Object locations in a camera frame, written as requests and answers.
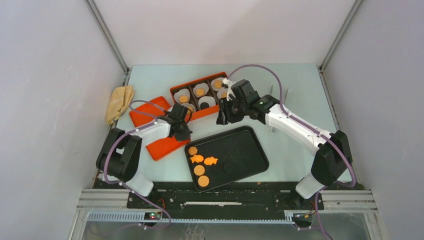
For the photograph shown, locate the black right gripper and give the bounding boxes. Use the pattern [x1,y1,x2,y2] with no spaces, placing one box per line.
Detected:
[214,97,246,127]

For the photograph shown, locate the round black cookie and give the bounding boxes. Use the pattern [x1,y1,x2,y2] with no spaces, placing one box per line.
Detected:
[199,102,210,110]
[223,162,235,173]

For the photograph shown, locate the orange cookie box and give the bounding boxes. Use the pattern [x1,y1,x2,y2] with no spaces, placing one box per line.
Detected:
[169,72,228,122]

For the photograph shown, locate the orange box lid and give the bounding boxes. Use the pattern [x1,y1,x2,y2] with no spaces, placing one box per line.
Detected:
[129,96,191,161]

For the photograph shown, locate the silver metal tongs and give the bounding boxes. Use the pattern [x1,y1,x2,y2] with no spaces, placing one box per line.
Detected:
[265,86,291,134]

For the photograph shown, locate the black baking tray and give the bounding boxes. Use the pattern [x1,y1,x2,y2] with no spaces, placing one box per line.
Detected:
[184,125,270,192]

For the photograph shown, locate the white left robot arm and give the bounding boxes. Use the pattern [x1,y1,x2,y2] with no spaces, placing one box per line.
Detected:
[96,103,192,208]

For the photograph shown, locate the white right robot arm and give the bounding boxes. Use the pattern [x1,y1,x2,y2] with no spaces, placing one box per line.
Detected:
[216,78,356,209]

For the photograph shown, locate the white paper cupcake liner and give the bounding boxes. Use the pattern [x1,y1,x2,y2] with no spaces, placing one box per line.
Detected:
[216,88,228,100]
[198,96,216,110]
[210,77,224,92]
[173,88,191,104]
[181,102,196,113]
[193,82,209,98]

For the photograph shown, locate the orange swirl cookie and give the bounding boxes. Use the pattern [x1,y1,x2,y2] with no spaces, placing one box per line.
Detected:
[187,146,198,156]

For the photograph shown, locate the orange fish cookie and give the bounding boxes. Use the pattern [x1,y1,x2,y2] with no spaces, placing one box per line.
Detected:
[189,154,204,164]
[203,156,218,166]

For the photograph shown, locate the beige crumpled cloth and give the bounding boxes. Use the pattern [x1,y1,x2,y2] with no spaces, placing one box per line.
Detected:
[105,85,136,125]

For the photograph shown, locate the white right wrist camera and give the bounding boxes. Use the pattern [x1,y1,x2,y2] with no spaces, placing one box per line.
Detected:
[222,78,236,102]

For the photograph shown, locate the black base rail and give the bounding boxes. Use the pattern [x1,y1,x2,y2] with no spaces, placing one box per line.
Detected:
[76,182,379,226]

